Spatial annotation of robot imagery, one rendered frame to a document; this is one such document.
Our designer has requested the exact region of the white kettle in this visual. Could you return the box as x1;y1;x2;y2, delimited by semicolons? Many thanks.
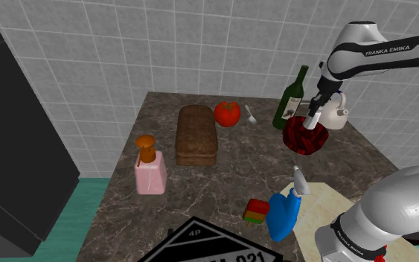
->
317;91;350;131

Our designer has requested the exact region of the white rectangular object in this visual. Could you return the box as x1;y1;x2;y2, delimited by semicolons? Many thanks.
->
301;110;322;131

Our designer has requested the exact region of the green wine bottle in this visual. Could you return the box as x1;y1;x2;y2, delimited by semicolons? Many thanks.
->
272;65;310;131

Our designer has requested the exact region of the red black patterned bowl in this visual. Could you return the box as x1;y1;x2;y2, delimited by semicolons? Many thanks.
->
281;115;330;156

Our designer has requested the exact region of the silver spoon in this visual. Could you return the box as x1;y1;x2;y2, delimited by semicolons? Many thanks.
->
244;104;258;125

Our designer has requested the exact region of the red tomato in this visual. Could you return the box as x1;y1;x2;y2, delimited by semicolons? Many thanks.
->
214;100;242;128

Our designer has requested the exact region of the blue spray bottle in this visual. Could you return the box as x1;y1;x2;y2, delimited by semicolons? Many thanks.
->
265;165;311;243

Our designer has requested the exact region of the brown bread loaf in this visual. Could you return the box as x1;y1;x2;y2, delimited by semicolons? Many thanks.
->
174;105;220;167

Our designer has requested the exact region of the red yellow green ice lolly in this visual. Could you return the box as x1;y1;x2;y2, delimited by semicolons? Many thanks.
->
242;198;271;230

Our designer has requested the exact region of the black white printed flat box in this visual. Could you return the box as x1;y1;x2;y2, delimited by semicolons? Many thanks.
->
138;216;285;262

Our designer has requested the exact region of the pink soap dispenser orange pump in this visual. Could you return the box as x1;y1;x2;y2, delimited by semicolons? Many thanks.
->
133;134;168;196

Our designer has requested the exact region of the black refrigerator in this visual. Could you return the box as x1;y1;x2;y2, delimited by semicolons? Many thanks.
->
0;0;82;257

